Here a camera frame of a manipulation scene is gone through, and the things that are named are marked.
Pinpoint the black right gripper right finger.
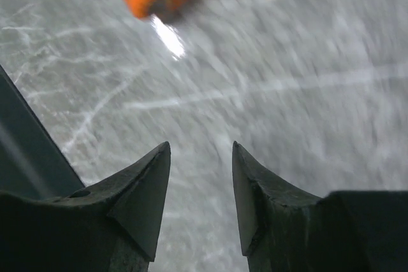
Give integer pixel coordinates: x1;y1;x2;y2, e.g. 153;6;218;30
232;142;332;271

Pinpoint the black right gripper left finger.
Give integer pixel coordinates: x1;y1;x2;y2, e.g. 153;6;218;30
47;142;170;271

